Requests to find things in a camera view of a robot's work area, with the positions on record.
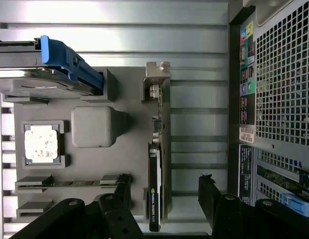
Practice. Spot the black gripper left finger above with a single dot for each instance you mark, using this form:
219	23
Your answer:
114	219

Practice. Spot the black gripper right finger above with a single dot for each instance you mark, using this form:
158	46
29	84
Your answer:
231	219

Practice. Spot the green RAM stick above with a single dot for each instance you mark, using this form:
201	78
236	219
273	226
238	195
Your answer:
69	184

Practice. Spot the grey plastic parts rack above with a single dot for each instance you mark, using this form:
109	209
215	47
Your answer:
129	149

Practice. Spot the silver CPU chip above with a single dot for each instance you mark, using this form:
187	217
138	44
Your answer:
41	144

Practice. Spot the black open PC case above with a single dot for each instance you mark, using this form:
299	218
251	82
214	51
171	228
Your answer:
281	74

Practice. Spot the hard disk with blue caddy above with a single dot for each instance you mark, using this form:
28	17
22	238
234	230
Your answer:
32	82

